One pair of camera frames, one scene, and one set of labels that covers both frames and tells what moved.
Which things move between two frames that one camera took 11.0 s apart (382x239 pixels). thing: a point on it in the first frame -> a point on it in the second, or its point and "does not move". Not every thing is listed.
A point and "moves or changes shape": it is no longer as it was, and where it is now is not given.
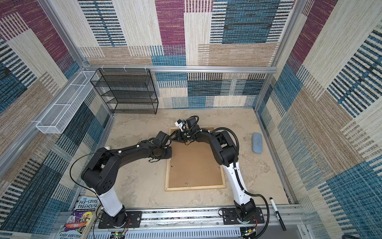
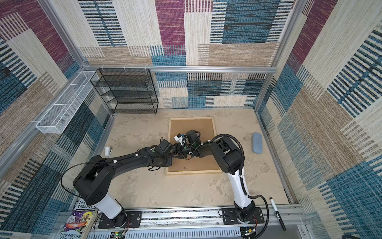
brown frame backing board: [193, 165] moves or changes shape
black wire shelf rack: [127, 91] does not move
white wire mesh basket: [56, 120] does not move
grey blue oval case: [257, 143] does not move
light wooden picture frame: [167, 172] -> [205, 126]
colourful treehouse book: [77, 223] does not move
